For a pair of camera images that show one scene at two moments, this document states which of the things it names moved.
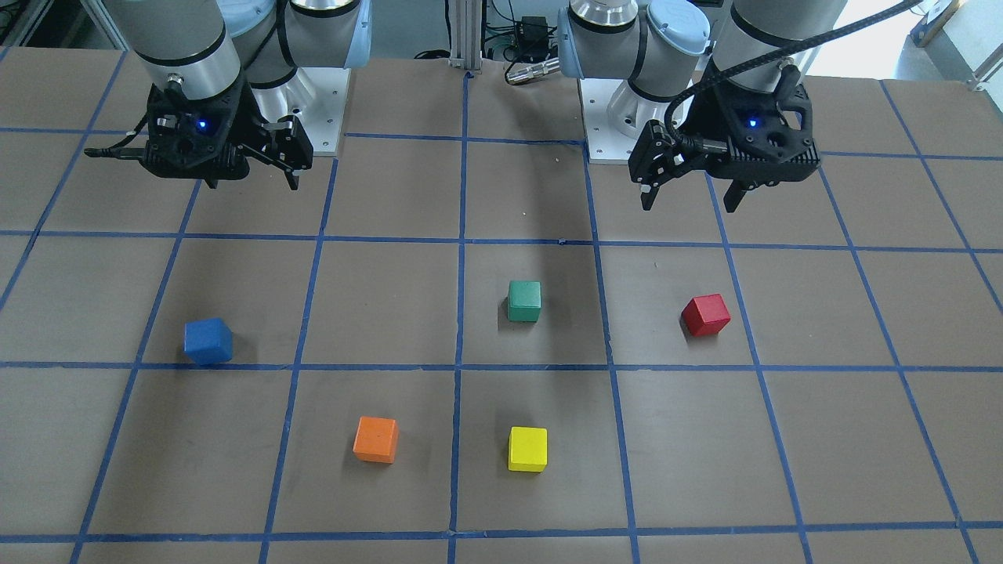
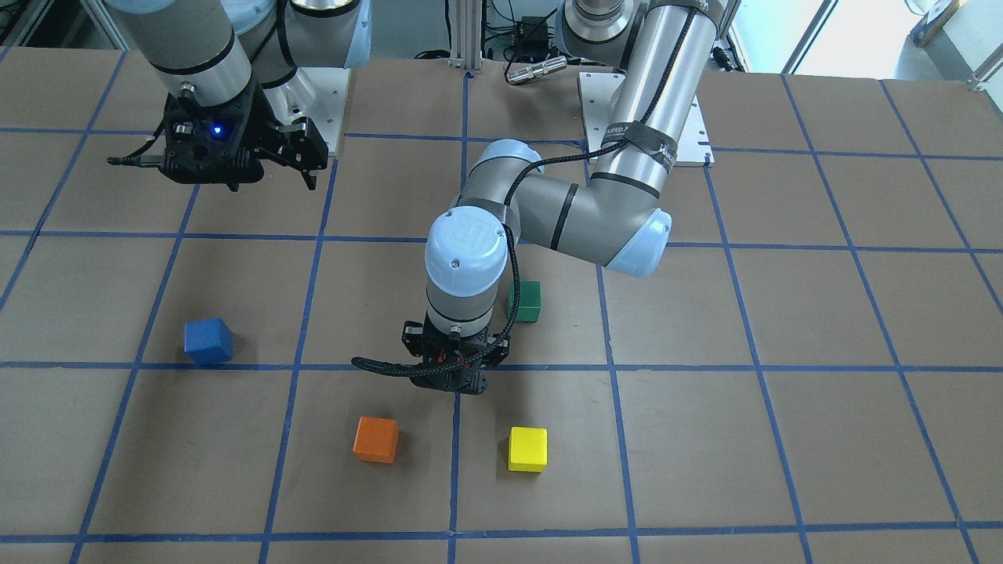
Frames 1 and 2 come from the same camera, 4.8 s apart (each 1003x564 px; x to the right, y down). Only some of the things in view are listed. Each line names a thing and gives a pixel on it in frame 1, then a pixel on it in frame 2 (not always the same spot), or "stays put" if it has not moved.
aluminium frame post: [465, 34] stays put
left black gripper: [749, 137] to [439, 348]
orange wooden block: [376, 439] stays put
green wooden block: [524, 301] stays put
